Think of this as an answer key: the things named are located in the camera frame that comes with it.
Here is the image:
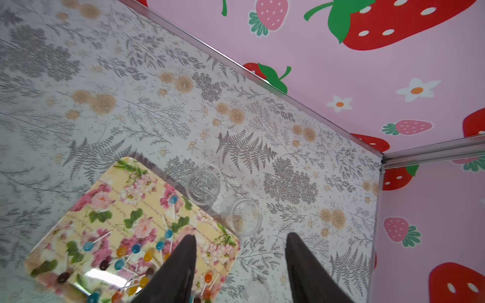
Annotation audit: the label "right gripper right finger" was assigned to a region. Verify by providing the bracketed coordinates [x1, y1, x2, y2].
[285, 232, 352, 303]

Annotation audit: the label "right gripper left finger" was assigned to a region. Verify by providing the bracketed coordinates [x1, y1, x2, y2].
[132, 234, 197, 302]

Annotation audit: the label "clear candy jar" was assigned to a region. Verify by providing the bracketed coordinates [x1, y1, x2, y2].
[186, 169, 221, 207]
[227, 198, 263, 237]

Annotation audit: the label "poured candies on tray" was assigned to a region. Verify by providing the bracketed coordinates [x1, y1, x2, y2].
[56, 194, 221, 303]

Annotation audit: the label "floral yellow tray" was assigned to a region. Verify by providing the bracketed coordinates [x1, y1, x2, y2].
[25, 157, 241, 302]

